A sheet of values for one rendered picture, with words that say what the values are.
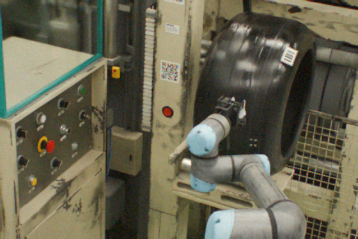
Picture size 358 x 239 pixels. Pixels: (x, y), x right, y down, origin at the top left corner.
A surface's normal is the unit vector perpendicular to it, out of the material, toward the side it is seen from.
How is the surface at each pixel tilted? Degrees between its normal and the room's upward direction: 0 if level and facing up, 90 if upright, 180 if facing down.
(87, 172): 90
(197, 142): 84
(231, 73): 54
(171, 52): 90
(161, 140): 90
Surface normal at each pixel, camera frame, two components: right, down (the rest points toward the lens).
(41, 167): 0.91, 0.23
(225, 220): 0.07, -0.68
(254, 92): -0.34, -0.05
